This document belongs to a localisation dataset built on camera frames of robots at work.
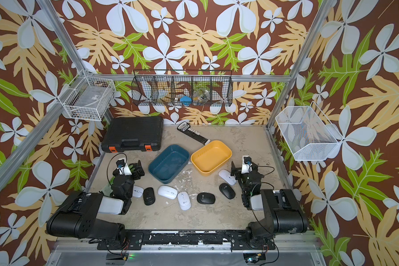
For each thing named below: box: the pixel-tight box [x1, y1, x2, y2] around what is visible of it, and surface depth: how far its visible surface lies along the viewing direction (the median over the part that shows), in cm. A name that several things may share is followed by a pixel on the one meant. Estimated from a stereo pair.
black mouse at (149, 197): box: [142, 186, 156, 206], surface depth 87 cm
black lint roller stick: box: [176, 121, 212, 146], surface depth 117 cm
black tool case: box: [100, 116, 165, 153], surface depth 107 cm
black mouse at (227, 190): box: [218, 182, 236, 200], surface depth 90 cm
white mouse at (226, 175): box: [218, 169, 237, 186], surface depth 95 cm
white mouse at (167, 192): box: [157, 185, 178, 201], surface depth 89 cm
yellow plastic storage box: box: [190, 140, 233, 177], surface depth 103 cm
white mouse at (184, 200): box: [177, 191, 192, 212], surface depth 86 cm
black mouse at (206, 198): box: [196, 192, 216, 205], surface depth 88 cm
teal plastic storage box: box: [147, 144, 191, 184], surface depth 101 cm
